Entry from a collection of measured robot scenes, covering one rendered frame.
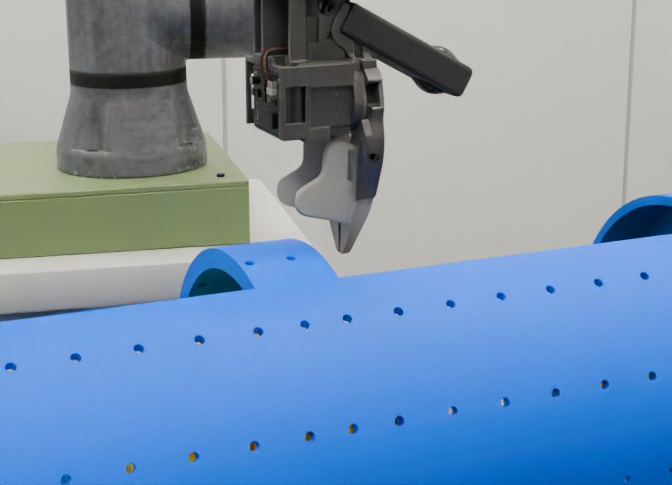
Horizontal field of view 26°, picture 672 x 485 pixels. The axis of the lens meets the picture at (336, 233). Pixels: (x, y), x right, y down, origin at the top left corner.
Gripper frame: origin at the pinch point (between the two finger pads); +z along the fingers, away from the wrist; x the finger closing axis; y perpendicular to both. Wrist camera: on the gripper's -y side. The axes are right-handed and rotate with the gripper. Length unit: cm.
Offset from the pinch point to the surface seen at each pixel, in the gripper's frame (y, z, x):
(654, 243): -23.6, 1.8, 6.2
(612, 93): -191, 41, -240
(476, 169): -152, 61, -247
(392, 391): 2.6, 7.9, 12.5
